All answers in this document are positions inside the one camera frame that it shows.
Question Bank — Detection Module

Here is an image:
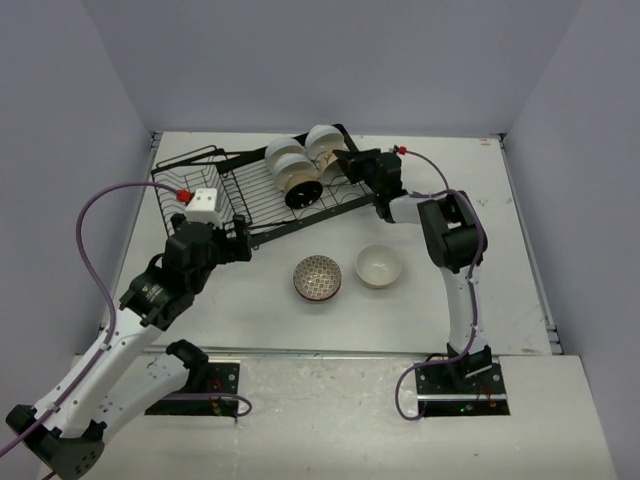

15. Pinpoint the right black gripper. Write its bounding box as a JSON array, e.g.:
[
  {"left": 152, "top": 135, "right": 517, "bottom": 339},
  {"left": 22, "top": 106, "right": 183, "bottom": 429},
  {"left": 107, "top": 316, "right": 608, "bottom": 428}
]
[{"left": 334, "top": 150, "right": 383, "bottom": 198}]

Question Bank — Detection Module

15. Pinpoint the tan bowl with branch motif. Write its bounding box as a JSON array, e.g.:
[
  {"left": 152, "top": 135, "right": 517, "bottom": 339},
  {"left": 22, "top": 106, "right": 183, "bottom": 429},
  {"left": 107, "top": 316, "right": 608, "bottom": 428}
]
[{"left": 319, "top": 151, "right": 344, "bottom": 186}]

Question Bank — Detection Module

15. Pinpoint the black glazed tan bowl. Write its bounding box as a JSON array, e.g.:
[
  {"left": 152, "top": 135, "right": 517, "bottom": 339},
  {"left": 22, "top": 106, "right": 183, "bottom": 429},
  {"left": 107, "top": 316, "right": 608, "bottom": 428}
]
[{"left": 284, "top": 174, "right": 323, "bottom": 209}]

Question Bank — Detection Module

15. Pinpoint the brown lattice patterned bowl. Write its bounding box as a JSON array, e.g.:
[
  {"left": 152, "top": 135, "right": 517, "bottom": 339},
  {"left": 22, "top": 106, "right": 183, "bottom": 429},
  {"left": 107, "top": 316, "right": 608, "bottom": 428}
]
[{"left": 293, "top": 255, "right": 342, "bottom": 298}]

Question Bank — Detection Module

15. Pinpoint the tan bowl white inside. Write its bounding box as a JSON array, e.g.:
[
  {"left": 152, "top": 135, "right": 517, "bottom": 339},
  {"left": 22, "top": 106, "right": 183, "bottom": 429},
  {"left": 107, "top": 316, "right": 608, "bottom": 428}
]
[{"left": 355, "top": 245, "right": 402, "bottom": 289}]

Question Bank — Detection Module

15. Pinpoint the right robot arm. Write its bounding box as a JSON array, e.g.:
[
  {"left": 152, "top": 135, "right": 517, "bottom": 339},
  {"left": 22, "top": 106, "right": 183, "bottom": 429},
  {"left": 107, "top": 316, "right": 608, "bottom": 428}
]
[{"left": 333, "top": 147, "right": 492, "bottom": 393}]

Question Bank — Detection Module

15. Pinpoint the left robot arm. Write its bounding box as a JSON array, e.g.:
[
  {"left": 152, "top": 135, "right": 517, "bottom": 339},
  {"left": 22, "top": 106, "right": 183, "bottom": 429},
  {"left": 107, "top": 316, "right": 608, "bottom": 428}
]
[{"left": 6, "top": 214, "right": 252, "bottom": 479}]

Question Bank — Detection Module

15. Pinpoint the white bowl back right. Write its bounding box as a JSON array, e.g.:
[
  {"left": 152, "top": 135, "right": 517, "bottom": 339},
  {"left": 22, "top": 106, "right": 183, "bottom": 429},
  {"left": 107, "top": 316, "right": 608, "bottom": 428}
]
[{"left": 304, "top": 125, "right": 344, "bottom": 160}]

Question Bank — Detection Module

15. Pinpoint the white bowl middle left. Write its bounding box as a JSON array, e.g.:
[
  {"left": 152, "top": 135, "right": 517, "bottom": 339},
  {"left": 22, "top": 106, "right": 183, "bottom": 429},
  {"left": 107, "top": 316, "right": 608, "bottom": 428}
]
[{"left": 272, "top": 153, "right": 317, "bottom": 191}]

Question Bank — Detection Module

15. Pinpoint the white bowl back left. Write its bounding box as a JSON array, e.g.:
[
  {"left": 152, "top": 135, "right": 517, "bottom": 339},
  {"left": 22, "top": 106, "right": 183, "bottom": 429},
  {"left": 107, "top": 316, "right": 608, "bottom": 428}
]
[{"left": 264, "top": 137, "right": 306, "bottom": 173}]

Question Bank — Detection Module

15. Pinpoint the black wire dish rack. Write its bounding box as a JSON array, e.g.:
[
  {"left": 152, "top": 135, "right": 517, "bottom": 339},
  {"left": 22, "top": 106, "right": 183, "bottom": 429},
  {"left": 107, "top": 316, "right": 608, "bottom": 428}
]
[{"left": 151, "top": 132, "right": 377, "bottom": 249}]

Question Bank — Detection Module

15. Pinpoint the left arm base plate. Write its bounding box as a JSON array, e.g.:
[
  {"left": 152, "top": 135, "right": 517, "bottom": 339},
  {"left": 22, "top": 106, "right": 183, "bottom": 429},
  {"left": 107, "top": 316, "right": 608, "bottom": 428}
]
[{"left": 144, "top": 362, "right": 240, "bottom": 418}]

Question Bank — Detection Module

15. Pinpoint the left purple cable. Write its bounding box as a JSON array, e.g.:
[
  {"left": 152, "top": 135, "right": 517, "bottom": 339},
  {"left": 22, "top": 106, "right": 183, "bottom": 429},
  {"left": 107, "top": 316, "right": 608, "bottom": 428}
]
[{"left": 0, "top": 182, "right": 254, "bottom": 454}]

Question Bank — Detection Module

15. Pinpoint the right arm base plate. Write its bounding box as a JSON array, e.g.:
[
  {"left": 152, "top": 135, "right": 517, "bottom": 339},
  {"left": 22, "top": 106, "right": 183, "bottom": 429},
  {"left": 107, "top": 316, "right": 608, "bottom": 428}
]
[{"left": 415, "top": 362, "right": 510, "bottom": 418}]

